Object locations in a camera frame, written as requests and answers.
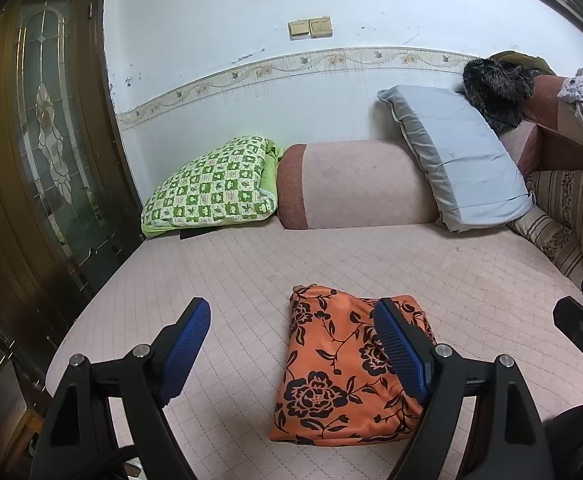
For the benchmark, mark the brown sofa armrest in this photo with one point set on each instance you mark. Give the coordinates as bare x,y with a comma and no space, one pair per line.
556,130

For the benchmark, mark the green white patterned pillow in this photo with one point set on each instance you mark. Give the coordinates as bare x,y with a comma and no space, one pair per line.
211,185

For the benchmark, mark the beige wall switch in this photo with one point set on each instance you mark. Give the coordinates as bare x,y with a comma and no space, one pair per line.
321,27
299,30

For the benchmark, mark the striped floral sofa cushion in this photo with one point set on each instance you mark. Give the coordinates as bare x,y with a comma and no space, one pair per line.
571,210

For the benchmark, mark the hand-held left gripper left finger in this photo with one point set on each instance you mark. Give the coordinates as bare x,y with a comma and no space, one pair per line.
186,350

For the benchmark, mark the pink brown bolster cushion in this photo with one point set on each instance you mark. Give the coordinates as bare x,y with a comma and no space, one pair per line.
361,185

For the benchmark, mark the pink quilted bed mat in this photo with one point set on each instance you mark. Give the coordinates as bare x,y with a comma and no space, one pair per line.
271,265

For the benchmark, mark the wooden glass-panel door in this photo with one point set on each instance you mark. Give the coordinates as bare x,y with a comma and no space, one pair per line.
46,135

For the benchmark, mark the orange black floral garment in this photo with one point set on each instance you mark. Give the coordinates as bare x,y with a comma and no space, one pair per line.
331,385

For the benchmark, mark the grey pillow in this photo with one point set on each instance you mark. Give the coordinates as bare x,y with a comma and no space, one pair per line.
461,160

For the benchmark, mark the dark fur-trimmed coat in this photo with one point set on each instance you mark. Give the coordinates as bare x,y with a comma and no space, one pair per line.
496,90

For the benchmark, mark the white crumpled cloth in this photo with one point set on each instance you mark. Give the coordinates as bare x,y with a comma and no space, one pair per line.
574,87

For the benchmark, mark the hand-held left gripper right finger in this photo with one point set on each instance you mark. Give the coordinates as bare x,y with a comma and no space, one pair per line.
401,355

